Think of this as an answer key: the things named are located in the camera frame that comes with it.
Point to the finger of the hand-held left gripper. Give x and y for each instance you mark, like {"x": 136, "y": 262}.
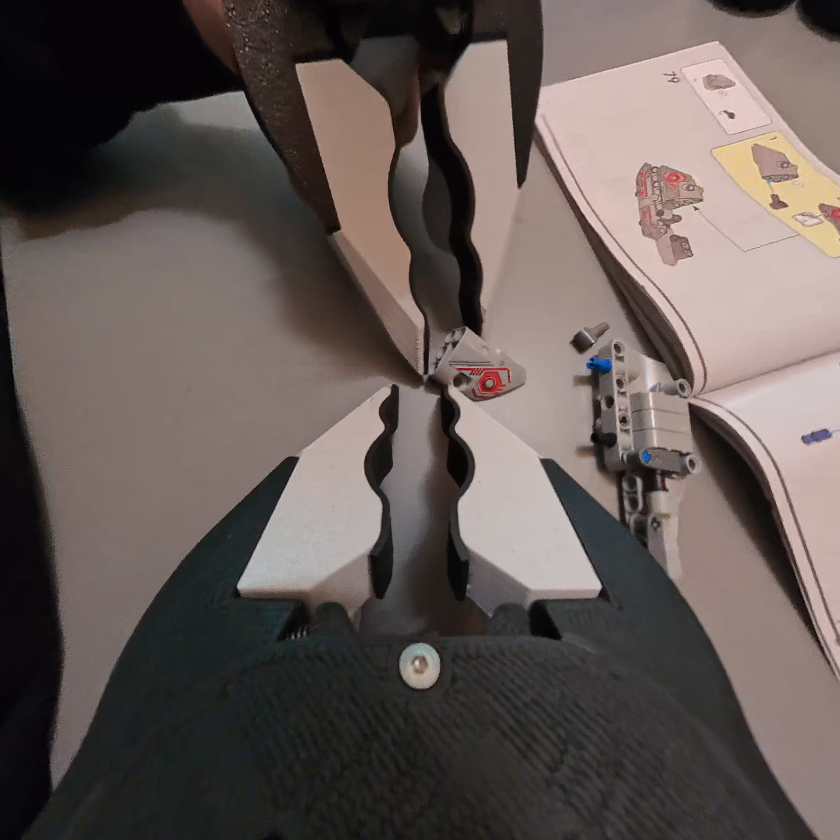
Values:
{"x": 492, "y": 164}
{"x": 358, "y": 170}

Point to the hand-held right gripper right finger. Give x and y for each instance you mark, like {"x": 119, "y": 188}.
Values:
{"x": 518, "y": 525}

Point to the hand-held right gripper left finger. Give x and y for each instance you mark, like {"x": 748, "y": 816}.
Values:
{"x": 315, "y": 525}

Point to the grey panel with red print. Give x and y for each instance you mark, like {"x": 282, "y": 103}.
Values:
{"x": 479, "y": 371}

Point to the small dark grey pin connector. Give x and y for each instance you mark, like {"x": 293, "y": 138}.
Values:
{"x": 590, "y": 336}

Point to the grey desk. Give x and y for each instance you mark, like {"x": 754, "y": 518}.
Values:
{"x": 164, "y": 328}

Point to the person's left hand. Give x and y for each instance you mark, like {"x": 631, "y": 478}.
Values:
{"x": 207, "y": 26}

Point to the grey toy brick assembly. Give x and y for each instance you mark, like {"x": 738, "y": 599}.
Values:
{"x": 656, "y": 420}

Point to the open instruction booklet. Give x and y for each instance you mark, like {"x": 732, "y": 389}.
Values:
{"x": 722, "y": 295}

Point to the black toy tyre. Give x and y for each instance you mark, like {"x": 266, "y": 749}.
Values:
{"x": 754, "y": 4}
{"x": 823, "y": 13}

